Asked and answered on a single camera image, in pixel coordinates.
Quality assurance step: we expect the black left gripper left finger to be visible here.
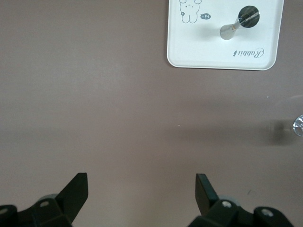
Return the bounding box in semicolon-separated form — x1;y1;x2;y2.
0;172;89;227

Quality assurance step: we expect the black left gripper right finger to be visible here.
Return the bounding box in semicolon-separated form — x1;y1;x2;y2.
188;173;294;227

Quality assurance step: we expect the steel double jigger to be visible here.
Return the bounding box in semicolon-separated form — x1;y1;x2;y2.
219;5;260;41

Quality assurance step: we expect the clear wine glass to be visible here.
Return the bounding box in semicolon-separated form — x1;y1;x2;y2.
269;94;303;145

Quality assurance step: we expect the cream rabbit print tray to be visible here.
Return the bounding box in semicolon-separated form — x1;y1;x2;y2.
166;0;285;71

